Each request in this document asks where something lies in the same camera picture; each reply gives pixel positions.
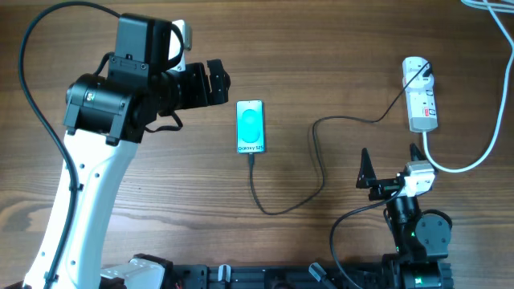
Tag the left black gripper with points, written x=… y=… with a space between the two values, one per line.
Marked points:
x=199 y=94

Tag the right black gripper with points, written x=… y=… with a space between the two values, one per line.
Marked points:
x=383 y=187

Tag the blue smartphone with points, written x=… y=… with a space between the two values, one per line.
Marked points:
x=250 y=126

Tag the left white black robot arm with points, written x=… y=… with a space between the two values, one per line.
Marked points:
x=108 y=112

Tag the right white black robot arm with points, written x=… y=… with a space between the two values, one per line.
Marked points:
x=421 y=237

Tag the white power strip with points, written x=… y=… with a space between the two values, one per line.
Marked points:
x=418 y=80

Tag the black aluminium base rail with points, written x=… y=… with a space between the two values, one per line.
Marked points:
x=281 y=276

